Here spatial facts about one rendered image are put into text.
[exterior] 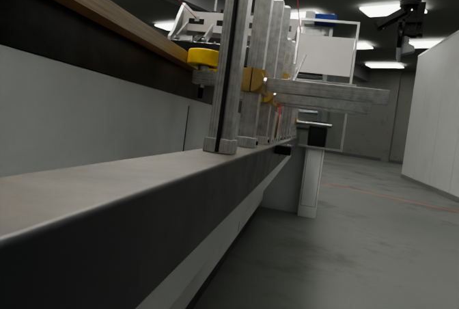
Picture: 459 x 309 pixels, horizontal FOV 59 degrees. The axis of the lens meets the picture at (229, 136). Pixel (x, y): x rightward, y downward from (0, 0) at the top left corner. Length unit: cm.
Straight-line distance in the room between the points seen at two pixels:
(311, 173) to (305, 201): 26
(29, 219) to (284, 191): 369
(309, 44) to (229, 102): 313
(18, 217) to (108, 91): 53
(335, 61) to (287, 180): 115
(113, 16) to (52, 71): 13
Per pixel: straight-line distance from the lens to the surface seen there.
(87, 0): 58
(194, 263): 60
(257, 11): 91
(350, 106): 116
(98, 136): 69
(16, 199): 21
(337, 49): 372
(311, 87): 91
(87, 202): 21
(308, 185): 370
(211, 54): 93
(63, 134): 61
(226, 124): 61
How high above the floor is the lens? 75
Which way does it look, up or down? 2 degrees down
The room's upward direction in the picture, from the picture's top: 7 degrees clockwise
